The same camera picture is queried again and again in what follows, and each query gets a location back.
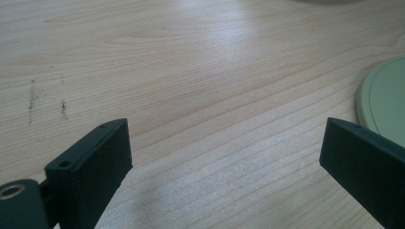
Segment green round plate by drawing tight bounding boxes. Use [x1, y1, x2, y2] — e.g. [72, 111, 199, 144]
[355, 55, 405, 149]

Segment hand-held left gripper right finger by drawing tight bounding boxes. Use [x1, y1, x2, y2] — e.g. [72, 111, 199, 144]
[319, 116, 405, 229]

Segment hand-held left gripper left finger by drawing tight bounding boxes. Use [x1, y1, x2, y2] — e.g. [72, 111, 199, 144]
[44, 118, 134, 229]

